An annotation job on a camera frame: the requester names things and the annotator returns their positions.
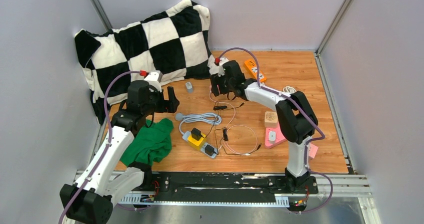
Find white cube charger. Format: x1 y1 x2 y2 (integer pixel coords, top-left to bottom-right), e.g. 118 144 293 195
268 131 276 144

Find green cloth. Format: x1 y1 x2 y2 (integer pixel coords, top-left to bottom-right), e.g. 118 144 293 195
120 118 174 167

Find white pink usb cable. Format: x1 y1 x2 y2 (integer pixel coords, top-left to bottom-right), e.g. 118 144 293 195
208 90 259 156

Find light blue coiled cord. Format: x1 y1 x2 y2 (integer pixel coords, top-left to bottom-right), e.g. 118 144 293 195
174 112 223 136

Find orange power strip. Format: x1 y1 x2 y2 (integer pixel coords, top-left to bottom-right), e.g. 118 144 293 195
244 59 267 83

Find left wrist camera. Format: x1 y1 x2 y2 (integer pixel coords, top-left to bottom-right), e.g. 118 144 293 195
144 70 163 92

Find pink power strip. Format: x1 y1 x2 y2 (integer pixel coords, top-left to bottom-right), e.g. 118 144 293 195
264 127 287 149

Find light blue power strip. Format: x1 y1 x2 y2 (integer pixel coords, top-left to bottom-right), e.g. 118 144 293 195
182 131 218 159

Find black tp-link power adapter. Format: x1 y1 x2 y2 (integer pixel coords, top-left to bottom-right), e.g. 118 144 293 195
191 127 263 156

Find yellow cube socket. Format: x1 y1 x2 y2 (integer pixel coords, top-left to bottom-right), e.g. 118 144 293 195
187 132 206 151

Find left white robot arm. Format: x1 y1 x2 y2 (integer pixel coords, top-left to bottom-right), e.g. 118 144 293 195
59 80 180 224

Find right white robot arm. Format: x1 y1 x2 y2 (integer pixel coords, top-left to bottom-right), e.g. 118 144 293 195
210 58 318 193

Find beige cube socket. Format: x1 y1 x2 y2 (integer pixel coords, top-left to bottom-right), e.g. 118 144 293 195
264 111 279 128

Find black white checkered pillow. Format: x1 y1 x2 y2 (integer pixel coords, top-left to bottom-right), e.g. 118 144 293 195
74 0 218 124

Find pink cube socket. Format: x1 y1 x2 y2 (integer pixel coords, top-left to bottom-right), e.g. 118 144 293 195
308 143 319 159

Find black adapter with thin cable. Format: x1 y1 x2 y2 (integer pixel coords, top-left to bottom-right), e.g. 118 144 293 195
205 114 221 156

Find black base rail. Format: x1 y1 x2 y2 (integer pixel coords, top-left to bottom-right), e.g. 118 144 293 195
115 171 320 213

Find grey blue small charger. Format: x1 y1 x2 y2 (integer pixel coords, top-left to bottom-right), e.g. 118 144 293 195
185 82 194 93

